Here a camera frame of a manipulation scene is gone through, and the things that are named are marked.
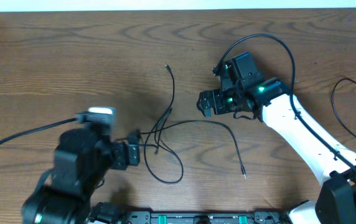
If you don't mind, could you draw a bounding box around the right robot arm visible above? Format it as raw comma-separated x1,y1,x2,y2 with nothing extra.
197,52,356,223

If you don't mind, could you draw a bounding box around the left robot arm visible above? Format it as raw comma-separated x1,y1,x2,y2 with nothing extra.
22,128,140,223

